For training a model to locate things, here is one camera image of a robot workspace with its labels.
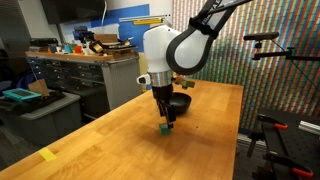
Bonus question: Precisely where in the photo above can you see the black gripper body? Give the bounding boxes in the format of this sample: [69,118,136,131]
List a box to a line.
[151,83,175,103]

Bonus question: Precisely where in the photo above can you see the small green block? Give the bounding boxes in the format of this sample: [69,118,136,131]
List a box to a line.
[158,123,173,137]

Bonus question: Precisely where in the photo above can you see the black bowl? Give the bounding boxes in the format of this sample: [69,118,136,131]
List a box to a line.
[168,92,193,115]

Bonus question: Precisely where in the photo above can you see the cream foam panel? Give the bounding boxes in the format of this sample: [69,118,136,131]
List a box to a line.
[137,51,152,93]

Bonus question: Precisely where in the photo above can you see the grey perforated tool cabinet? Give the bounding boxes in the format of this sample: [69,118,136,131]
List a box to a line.
[25,50,143,120]

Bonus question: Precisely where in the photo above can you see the wooden tray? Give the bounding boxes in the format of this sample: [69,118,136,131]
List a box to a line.
[104,44,137,58]

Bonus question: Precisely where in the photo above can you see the blue poster board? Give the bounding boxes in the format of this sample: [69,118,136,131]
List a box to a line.
[90,3,151,54]

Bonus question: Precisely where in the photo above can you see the yellow spirit level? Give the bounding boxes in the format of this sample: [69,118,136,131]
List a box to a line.
[132,17,164,27]

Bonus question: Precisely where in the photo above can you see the silver metal bar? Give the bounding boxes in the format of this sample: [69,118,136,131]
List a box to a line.
[118,13,172,23]

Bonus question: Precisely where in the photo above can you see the cardboard box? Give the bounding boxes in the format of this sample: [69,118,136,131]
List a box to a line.
[93,32,120,46]

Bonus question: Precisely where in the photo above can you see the black and tan box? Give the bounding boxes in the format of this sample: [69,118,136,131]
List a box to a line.
[88,40,105,55]

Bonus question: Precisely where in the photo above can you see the orange cup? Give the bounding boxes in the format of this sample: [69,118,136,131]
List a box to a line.
[73,44,84,55]

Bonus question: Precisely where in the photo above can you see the blue device box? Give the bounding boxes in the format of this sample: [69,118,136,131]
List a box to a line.
[72,25,96,43]

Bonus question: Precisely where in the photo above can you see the teal cup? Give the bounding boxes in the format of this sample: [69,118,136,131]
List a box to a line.
[62,43,74,55]

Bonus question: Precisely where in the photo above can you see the black bag under tray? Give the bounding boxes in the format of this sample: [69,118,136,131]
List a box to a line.
[0,89,67,116]

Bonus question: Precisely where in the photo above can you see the grey plastic bin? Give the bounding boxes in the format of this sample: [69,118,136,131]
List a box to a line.
[0,91,84,146]

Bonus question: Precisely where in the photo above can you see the brown cardboard piece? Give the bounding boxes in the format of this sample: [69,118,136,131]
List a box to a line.
[27,78,51,99]

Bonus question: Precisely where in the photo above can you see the yellow tape piece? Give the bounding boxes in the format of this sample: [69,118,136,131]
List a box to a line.
[37,147,59,163]

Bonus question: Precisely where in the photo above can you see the black flat case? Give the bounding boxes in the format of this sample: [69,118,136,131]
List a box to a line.
[28,37,60,48]

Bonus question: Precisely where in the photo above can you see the black perforated breadboard table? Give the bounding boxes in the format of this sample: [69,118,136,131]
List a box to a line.
[255,106,320,180]

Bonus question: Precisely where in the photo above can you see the aluminium extrusion bar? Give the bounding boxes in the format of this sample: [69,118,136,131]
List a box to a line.
[297,120,320,136]

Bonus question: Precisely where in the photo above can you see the teal tray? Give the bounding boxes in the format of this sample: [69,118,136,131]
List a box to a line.
[2,87,43,104]

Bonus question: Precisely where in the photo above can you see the blue fabric seat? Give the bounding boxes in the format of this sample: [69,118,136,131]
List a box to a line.
[0,69,38,98]

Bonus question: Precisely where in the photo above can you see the tan wrist camera box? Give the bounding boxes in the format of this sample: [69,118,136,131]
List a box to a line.
[173,75,197,90]

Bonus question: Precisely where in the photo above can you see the orange handled black clamp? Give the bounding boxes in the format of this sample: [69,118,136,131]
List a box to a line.
[261,151,315,180]
[246,112,289,159]

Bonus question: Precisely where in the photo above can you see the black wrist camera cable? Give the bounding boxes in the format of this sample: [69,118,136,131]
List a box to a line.
[188,0,254,38]

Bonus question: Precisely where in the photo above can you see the black stereo camera bar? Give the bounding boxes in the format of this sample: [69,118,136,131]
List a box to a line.
[242,31,281,42]

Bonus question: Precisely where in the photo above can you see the black wall television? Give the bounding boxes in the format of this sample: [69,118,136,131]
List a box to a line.
[40,0,107,26]

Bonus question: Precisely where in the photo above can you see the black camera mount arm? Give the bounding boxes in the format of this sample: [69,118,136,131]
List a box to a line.
[251,40,320,63]

